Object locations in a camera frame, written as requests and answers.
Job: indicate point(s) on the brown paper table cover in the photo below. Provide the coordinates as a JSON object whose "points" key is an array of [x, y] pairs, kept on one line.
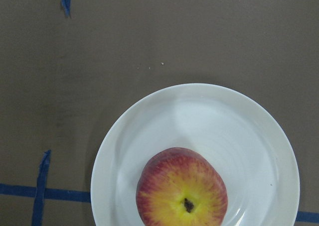
{"points": [[64, 82]]}

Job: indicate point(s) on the red yellow apple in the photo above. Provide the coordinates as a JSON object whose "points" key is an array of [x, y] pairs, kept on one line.
{"points": [[178, 187]]}

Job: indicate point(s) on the white round plate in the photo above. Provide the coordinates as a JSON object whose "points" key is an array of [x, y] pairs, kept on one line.
{"points": [[239, 138]]}

